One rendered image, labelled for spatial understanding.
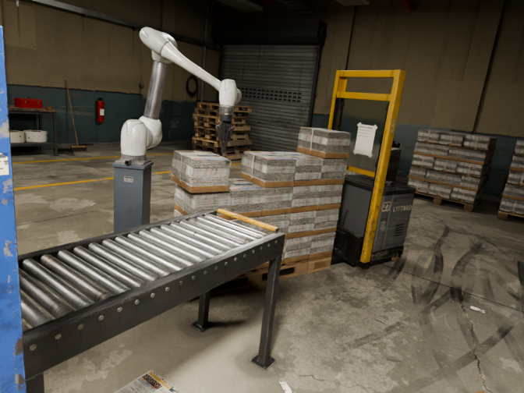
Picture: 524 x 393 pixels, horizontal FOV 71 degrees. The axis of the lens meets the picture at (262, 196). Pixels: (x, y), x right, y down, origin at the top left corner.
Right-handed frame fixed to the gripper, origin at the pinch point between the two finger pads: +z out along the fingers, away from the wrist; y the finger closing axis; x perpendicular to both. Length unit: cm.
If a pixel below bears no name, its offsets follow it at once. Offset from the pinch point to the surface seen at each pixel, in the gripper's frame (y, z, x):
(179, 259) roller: 57, 37, 71
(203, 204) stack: 2.8, 42.8, -16.9
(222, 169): -8.4, 17.5, -14.3
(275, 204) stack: -61, 48, -17
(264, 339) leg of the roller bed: -1, 101, 63
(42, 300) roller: 108, 38, 84
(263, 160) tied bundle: -48, 13, -23
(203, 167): 6.8, 15.6, -13.7
